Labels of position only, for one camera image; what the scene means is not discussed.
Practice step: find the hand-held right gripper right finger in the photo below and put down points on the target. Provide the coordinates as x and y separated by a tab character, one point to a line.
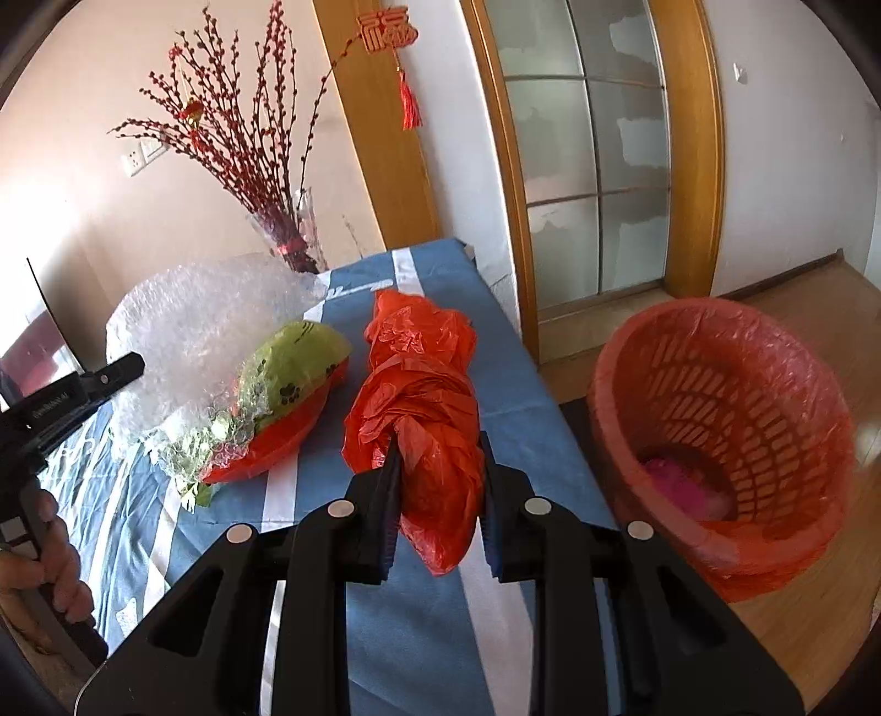
493	551

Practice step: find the red tasselled hanging ornament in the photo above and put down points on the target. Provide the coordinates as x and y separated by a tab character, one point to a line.
411	107

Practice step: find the yellow-green paw-print plastic bag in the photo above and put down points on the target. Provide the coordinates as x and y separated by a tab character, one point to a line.
296	358

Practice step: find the small red branch ornament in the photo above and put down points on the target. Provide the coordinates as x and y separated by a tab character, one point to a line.
193	112

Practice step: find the white wall socket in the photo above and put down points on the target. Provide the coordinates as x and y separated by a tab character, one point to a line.
141	158

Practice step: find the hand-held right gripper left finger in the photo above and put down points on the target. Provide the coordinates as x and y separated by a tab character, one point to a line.
392	551

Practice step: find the black flat screen television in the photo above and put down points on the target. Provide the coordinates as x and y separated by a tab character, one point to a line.
34	351

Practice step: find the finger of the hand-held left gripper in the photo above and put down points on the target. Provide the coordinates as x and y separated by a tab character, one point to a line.
113	375

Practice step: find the blue striped tablecloth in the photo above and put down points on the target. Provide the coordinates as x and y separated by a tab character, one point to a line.
523	385

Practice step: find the clear bubble wrap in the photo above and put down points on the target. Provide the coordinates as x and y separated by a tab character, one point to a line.
186	323

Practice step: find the wooden door frame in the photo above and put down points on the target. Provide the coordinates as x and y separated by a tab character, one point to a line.
385	172

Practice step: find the white wall switch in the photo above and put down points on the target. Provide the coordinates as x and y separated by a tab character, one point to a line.
740	74

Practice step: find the frosted glass sliding door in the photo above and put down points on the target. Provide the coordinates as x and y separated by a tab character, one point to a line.
564	172

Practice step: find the person's left hand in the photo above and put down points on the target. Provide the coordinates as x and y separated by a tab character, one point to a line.
58	571

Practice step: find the red plastic basket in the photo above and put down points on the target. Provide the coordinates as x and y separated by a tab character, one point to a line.
695	392

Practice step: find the red berry branches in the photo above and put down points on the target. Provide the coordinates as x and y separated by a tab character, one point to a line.
275	199

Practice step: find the clear glass vase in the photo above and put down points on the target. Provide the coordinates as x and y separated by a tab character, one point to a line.
292	234

